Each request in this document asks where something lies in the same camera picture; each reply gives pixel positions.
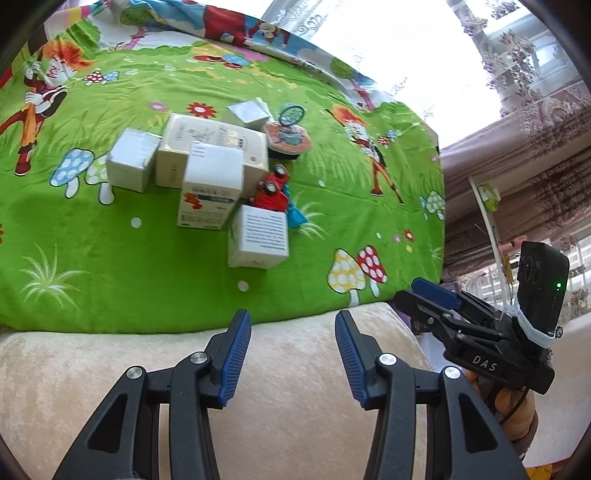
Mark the mauve patterned curtain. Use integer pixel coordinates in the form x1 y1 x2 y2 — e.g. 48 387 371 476
438 88 591 315

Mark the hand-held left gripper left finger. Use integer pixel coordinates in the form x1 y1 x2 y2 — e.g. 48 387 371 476
53 308 252 480

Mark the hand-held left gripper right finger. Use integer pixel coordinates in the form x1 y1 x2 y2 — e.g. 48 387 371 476
335 310 529 480

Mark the beige box with drawing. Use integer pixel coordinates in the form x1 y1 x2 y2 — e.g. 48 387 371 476
155 113 270 188

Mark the round cartoon tin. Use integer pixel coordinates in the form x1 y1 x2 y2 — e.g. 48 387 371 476
264 104 314 162

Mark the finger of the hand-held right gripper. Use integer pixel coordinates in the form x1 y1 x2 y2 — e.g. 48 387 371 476
393 290 458 342
411 277 472 315

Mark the green tissue pack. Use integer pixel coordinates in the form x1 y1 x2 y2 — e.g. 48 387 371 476
477 183 502 213

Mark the white shelf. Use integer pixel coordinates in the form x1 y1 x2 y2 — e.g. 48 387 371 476
468 178 509 287

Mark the grey-faced box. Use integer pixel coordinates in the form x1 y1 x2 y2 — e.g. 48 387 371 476
106 128 163 193

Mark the white lace curtain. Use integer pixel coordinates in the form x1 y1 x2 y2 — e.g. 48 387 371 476
259 0 509 153

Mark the white box with blue label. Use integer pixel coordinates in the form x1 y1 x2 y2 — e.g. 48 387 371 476
176 141 245 231

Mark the blue toy piece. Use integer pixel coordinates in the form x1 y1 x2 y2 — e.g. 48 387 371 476
285 184 310 228

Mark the white box with small text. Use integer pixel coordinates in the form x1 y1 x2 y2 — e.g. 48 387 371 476
227 204 291 270

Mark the beige plush cushion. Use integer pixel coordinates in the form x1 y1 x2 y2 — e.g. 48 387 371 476
0 302 435 480

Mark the red toy car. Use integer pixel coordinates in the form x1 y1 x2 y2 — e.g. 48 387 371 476
248 163 292 212

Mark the white rounded furniture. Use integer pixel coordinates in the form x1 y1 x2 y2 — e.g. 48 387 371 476
526 314 591 467

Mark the floral lace curtain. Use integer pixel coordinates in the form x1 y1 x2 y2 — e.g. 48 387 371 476
455 0 587 116

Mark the green cartoon printed blanket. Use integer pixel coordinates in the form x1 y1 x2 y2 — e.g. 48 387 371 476
0 0 446 335

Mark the person's right hand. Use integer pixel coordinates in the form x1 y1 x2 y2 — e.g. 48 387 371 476
466 370 539 443

